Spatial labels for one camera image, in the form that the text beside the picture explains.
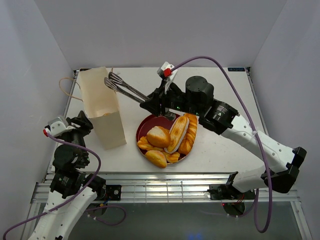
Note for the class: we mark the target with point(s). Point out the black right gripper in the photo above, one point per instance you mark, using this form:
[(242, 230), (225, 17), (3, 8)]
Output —
[(157, 102)]

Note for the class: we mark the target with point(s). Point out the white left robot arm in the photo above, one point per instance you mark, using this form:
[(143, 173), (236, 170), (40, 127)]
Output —
[(71, 190)]

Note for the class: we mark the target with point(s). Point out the long braided pastry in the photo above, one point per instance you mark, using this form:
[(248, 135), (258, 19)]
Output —
[(190, 136)]

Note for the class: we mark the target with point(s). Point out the metal tongs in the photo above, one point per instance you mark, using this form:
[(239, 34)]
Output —
[(114, 82)]

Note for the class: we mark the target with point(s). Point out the blue label sticker right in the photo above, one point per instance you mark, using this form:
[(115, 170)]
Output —
[(236, 69)]

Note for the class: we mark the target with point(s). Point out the small croissant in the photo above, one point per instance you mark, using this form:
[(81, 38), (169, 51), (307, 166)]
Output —
[(172, 157)]

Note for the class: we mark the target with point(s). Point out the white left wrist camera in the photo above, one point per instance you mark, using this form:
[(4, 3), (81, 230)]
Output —
[(57, 127)]

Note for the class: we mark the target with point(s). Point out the cream paper bag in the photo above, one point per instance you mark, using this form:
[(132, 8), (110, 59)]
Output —
[(98, 99)]

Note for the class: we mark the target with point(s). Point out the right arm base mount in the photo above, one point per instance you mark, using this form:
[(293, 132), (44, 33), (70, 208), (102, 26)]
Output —
[(223, 192)]

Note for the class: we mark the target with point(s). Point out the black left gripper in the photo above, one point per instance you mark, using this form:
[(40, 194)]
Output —
[(78, 124)]

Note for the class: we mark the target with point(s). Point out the blue label sticker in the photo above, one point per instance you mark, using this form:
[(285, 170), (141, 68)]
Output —
[(236, 69), (84, 69)]

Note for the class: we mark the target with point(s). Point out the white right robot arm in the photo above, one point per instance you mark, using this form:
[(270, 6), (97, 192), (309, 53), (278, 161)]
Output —
[(198, 104)]

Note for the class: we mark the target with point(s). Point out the aluminium frame rail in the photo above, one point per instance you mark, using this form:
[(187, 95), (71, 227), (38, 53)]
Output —
[(161, 188)]

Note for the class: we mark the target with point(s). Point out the golden turnover bread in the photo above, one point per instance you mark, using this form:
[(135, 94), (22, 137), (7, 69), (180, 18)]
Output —
[(157, 158)]

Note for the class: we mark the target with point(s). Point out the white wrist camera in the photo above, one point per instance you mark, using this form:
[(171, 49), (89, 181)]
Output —
[(57, 127), (167, 74)]

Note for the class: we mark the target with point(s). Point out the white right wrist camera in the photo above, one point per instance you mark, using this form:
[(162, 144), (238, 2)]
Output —
[(167, 74)]

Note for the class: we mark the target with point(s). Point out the small twisted pastry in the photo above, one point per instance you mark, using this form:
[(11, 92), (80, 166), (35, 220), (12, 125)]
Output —
[(145, 145)]

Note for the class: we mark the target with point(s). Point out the sugared round bread roll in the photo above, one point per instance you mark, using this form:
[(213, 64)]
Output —
[(159, 136)]

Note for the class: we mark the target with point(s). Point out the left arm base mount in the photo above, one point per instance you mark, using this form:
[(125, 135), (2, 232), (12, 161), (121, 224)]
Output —
[(111, 193)]

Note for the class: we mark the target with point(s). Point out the blue label sticker left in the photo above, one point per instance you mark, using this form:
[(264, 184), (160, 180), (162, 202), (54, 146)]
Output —
[(84, 69)]

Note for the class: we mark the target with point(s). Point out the long white-edged bread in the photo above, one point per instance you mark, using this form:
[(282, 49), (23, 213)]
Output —
[(177, 133)]

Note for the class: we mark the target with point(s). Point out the dark red round plate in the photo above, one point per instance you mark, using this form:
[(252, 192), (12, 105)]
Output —
[(150, 122)]

